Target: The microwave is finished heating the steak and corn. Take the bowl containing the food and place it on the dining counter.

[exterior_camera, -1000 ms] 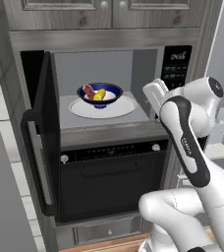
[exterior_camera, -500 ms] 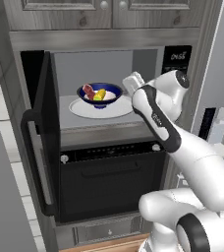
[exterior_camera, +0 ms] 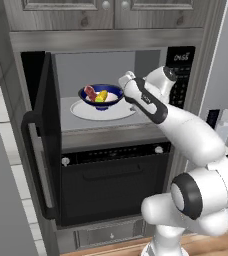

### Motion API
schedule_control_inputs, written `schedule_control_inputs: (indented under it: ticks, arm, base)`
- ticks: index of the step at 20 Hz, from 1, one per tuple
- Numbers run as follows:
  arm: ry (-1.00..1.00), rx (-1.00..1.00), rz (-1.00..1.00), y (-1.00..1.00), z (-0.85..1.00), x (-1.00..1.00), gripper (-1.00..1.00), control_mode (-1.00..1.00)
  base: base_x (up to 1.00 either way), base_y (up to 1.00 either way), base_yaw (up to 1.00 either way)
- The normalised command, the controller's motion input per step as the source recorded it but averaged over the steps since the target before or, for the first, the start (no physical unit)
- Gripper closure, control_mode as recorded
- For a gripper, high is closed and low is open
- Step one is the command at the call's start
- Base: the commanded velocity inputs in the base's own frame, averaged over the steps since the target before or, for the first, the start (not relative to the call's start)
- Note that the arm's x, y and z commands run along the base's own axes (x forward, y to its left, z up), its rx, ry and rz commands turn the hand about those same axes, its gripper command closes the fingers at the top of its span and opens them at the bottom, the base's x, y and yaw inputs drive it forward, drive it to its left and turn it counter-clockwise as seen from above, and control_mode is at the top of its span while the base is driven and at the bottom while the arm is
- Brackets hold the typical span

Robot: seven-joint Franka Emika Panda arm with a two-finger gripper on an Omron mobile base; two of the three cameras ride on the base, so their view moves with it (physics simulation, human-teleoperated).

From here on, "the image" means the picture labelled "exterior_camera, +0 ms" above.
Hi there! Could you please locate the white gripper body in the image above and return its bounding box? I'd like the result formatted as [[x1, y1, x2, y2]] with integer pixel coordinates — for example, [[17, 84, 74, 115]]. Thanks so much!
[[118, 70, 138, 93]]

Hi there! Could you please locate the blue bowl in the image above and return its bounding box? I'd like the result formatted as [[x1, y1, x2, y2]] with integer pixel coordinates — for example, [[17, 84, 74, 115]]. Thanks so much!
[[77, 83, 125, 112]]

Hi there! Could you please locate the yellow corn cob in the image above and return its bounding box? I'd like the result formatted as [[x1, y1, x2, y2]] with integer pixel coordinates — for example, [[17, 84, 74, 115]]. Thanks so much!
[[94, 89, 109, 104]]

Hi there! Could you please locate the black built-in microwave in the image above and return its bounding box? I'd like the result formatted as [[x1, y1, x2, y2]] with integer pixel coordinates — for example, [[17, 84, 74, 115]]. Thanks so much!
[[19, 45, 197, 135]]

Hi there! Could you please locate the red brown steak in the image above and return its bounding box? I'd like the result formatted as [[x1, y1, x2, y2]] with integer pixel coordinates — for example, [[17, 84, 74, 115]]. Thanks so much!
[[83, 85, 98, 103]]

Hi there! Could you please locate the black microwave door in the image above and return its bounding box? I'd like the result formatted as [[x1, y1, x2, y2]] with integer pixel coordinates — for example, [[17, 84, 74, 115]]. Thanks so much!
[[20, 51, 64, 222]]

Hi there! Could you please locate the grey wood tall cabinet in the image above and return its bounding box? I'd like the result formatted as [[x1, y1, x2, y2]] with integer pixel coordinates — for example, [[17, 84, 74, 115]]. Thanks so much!
[[0, 0, 228, 256]]

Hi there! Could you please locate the white round turntable plate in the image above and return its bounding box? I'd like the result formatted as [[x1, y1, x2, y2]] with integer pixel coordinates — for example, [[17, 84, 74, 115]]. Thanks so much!
[[69, 97, 138, 122]]

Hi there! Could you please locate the silver round cupboard knob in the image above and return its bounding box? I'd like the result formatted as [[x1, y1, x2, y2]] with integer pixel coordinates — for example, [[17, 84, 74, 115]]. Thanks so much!
[[120, 0, 131, 11], [101, 0, 112, 11]]

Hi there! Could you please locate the grey wood cupboard door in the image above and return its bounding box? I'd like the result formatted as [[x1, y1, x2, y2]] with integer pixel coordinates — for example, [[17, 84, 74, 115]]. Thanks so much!
[[114, 0, 221, 31], [2, 0, 116, 32]]

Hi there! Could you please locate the grey fridge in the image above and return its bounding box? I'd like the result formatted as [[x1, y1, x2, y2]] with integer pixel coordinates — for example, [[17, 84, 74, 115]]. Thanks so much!
[[199, 0, 228, 158]]

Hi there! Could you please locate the black built-in oven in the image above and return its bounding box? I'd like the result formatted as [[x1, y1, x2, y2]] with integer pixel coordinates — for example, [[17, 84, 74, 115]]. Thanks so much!
[[59, 141, 173, 228]]

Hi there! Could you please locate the black oven door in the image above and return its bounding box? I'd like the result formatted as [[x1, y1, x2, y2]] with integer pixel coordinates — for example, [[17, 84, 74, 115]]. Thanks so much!
[[60, 161, 170, 227]]

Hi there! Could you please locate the grey drawer front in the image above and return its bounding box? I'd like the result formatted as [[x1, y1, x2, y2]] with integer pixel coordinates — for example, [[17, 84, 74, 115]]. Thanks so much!
[[73, 219, 148, 250]]

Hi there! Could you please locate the black oven door handle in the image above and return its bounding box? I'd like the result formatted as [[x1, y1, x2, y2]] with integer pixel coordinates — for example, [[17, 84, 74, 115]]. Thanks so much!
[[81, 164, 144, 182]]

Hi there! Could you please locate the black microwave door handle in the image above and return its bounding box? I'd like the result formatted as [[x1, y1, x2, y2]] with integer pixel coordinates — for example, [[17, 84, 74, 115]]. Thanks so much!
[[20, 110, 58, 221]]

